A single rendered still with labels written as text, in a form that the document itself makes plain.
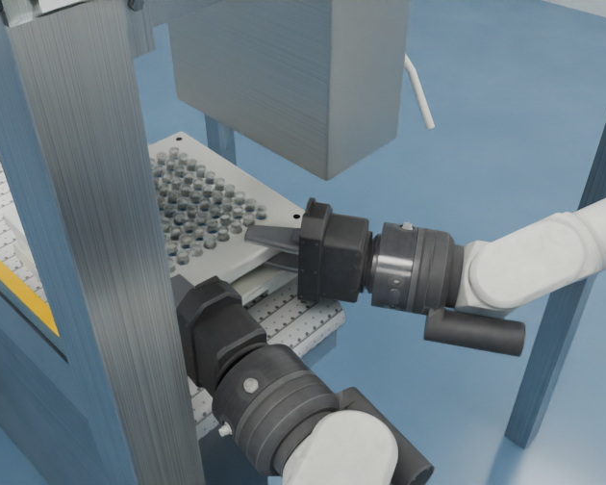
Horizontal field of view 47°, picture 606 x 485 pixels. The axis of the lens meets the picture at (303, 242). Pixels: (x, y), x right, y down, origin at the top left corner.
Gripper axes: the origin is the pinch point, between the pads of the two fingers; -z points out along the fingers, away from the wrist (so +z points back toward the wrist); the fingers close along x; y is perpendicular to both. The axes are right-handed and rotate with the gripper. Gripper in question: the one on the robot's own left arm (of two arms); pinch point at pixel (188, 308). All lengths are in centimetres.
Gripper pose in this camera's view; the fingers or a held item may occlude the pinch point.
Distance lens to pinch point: 68.9
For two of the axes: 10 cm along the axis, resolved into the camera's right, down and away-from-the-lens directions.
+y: 7.9, -4.0, 4.7
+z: 6.2, 5.4, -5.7
